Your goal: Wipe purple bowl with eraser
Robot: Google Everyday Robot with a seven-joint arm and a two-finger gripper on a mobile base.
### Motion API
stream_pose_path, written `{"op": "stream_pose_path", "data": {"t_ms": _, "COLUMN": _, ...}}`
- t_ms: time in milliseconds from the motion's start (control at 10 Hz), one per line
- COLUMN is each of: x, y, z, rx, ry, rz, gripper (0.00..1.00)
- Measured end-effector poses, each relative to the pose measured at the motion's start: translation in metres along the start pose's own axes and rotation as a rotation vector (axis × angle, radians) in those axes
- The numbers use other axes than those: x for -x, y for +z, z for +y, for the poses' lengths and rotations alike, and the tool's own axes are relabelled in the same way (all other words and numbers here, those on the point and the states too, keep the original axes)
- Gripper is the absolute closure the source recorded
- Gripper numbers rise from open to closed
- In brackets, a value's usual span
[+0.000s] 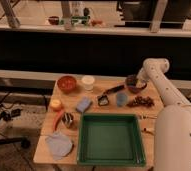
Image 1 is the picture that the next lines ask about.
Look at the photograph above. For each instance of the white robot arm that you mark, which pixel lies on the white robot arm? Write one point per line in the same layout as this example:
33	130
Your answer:
172	140

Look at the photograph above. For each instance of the blue eraser sponge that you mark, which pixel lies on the blue eraser sponge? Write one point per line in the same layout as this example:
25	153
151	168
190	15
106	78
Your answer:
83	104

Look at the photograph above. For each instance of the purple bowl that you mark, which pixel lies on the purple bowl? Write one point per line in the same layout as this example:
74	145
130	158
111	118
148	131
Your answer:
131	83

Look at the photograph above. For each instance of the dark red background bowl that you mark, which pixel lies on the dark red background bowl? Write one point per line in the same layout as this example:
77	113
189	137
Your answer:
53	20

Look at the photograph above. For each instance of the white cup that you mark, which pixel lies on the white cup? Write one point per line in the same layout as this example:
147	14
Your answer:
88	82

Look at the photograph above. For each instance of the blue cup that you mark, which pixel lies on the blue cup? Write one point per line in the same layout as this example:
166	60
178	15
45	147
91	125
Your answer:
121	99

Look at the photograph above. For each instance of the metal cup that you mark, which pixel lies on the metal cup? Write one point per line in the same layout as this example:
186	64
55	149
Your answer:
68	119

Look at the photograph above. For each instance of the yellow round fruit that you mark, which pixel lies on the yellow round fruit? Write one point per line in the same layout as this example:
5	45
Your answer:
55	104

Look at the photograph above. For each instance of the red chili pepper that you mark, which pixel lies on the red chili pepper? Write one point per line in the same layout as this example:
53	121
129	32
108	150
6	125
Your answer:
57	119

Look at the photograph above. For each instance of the bunch of dark grapes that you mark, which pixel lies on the bunch of dark grapes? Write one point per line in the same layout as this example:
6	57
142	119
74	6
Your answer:
141	101

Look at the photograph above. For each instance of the green plastic tray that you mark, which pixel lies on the green plastic tray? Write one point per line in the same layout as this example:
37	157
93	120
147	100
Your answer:
110	140

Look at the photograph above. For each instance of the grey cloth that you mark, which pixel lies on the grey cloth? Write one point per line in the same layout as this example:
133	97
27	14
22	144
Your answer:
59	145

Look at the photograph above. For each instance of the green white background object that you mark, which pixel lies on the green white background object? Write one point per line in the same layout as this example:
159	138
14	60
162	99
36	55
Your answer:
75	20

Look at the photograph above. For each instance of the black power adapter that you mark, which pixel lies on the black power adapter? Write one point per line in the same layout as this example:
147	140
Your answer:
15	113

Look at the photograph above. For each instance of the black office chair base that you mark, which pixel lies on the black office chair base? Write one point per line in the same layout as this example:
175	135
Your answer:
25	143

